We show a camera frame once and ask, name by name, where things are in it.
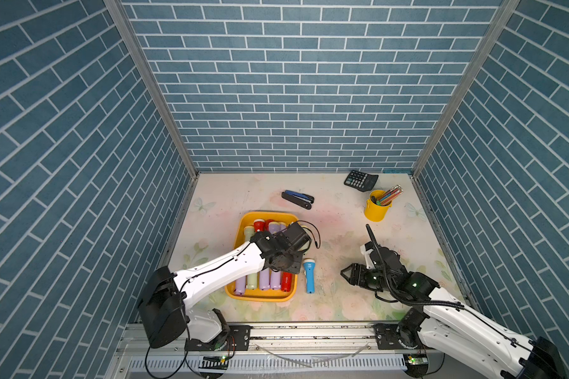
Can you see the black desk calculator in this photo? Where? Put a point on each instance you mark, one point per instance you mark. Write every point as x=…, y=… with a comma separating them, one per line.
x=361, y=181

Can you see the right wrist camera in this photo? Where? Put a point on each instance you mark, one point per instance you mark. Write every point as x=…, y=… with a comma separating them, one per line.
x=366, y=251

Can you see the yellow plastic storage tray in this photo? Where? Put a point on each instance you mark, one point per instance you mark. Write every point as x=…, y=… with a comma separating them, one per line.
x=251, y=259

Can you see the blue flashlight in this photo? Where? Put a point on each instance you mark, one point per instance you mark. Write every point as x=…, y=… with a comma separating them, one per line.
x=309, y=271

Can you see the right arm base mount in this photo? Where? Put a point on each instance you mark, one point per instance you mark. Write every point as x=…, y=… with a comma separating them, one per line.
x=415, y=331

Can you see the yellow pen cup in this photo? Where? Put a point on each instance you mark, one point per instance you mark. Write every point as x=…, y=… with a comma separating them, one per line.
x=374, y=211

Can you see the red flashlight white logo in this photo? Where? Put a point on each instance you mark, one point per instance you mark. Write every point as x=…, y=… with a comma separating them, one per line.
x=259, y=225

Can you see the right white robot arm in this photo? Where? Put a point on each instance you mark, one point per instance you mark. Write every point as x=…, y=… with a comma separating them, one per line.
x=438, y=320

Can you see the black and blue stapler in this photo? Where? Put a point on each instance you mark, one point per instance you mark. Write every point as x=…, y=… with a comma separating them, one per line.
x=303, y=200

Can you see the red flashlight plain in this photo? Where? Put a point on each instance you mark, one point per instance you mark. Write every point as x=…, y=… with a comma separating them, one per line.
x=286, y=282

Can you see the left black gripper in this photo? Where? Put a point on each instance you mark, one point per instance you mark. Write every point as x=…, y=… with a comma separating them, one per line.
x=296, y=266

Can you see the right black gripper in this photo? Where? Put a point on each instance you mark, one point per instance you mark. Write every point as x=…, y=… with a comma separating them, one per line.
x=352, y=277

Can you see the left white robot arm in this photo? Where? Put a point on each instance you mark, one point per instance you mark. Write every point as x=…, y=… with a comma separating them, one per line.
x=167, y=300

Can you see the coloured pens bundle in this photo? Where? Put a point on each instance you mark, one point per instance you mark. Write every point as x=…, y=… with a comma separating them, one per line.
x=388, y=196

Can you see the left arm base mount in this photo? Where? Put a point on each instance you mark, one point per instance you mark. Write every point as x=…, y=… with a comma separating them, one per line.
x=208, y=331

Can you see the green flashlight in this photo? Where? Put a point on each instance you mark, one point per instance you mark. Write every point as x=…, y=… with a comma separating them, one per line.
x=252, y=281
x=248, y=233

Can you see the purple flashlight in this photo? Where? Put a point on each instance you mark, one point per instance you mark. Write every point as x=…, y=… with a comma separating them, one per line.
x=275, y=280
x=240, y=286
x=264, y=280
x=274, y=227

